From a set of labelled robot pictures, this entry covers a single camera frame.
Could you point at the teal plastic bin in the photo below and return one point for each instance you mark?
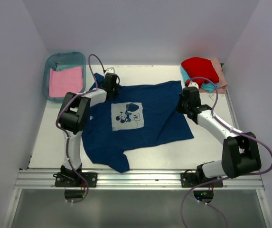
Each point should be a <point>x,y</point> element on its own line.
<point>58,62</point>

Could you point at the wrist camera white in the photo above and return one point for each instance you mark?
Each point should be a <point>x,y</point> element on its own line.
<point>190,83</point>
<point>110,70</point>

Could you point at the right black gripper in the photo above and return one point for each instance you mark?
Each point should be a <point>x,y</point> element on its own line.
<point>178,108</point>

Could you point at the pink beige folded t-shirt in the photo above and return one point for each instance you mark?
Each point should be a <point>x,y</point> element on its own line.
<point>222,82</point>

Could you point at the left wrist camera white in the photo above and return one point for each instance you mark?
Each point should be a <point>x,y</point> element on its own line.
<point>110,70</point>

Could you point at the pink t-shirt in bin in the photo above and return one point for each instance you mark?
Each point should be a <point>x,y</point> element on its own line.
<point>64,81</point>

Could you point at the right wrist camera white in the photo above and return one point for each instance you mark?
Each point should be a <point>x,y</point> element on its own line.
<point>190,83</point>

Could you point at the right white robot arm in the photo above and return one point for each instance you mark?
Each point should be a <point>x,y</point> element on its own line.
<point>240,155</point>

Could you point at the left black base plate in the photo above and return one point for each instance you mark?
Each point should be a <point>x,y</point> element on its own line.
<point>67,182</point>

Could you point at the aluminium mounting rail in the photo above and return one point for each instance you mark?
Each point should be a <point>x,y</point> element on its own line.
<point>132,180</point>

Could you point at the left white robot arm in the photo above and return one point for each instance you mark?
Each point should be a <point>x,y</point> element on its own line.
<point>72,119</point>

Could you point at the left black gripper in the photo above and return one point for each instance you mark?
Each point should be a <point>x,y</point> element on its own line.
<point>116,92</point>

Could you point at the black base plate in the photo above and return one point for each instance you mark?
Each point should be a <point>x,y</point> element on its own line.
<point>67,182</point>
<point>191,178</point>

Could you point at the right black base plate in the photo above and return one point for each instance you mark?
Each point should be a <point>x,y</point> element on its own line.
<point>191,178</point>

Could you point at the navy blue Mickey t-shirt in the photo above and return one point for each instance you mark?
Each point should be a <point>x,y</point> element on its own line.
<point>140,116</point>

